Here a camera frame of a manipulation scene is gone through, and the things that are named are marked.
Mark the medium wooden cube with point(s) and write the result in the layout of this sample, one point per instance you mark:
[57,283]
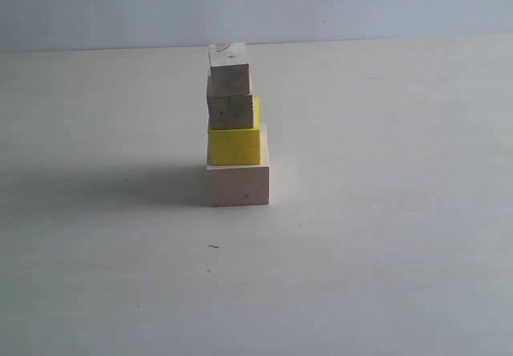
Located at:
[229,112]

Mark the large wooden cube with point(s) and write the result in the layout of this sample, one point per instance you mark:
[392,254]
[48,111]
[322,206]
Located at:
[238,185]

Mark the yellow cube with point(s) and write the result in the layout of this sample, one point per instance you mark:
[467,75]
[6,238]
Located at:
[239,147]

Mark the small white wooden cube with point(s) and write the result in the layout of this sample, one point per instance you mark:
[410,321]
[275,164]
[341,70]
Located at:
[229,69]

